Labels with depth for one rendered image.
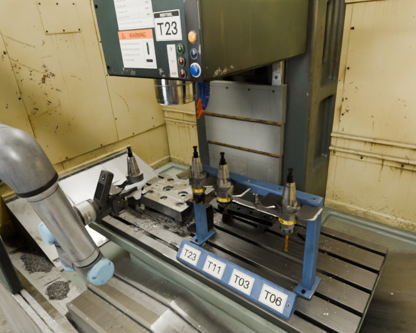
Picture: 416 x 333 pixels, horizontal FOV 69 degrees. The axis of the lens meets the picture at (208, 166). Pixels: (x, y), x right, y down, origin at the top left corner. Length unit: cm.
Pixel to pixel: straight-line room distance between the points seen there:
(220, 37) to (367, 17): 96
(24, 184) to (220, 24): 60
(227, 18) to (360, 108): 103
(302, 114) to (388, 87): 45
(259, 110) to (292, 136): 20
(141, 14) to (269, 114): 77
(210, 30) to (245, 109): 76
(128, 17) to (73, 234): 63
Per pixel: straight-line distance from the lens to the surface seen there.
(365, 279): 116
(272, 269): 113
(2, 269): 138
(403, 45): 167
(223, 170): 92
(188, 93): 114
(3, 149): 76
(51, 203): 79
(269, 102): 146
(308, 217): 83
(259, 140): 155
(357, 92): 173
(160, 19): 91
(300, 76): 142
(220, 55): 87
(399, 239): 194
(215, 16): 85
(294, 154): 153
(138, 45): 99
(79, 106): 212
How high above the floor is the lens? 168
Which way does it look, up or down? 25 degrees down
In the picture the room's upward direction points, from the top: 4 degrees counter-clockwise
